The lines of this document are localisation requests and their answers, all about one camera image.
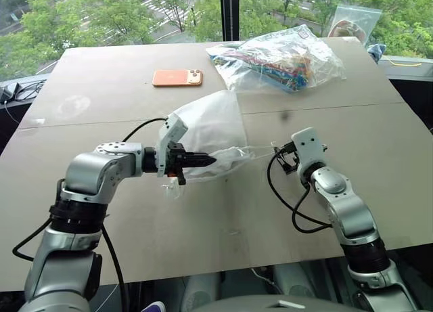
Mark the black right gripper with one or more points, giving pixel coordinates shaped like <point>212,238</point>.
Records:
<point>291,158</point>

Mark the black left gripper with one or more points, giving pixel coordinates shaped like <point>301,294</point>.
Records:
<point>176,156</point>

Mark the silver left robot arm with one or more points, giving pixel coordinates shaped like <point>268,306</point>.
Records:
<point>91,176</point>

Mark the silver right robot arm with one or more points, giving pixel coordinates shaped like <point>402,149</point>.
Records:
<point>348,203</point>

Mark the clear bag of colourful sticks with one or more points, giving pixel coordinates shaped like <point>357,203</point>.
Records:
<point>277,60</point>

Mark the clear zip bag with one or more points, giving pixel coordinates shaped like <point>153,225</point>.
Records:
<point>355,22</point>

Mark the orange smartphone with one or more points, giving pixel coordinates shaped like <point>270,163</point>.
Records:
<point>177,78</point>

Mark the grey rounded shape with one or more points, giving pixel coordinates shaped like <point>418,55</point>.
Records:
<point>199,291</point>
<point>297,279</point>

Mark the blue cloth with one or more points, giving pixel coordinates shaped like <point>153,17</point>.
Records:
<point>377,51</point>

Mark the purple object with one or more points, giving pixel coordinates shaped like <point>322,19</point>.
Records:
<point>155,307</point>

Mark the yellow strip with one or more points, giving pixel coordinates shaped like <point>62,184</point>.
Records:
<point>406,63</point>

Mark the grey device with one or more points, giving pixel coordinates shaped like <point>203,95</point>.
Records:
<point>8,91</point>

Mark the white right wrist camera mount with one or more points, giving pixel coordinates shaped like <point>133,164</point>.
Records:
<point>309,149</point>

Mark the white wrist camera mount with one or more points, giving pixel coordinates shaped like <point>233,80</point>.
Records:
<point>309,149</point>
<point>172,127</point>

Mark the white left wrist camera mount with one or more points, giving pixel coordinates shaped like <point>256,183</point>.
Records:
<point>172,127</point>

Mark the black window frame post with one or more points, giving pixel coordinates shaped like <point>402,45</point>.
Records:
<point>230,12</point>

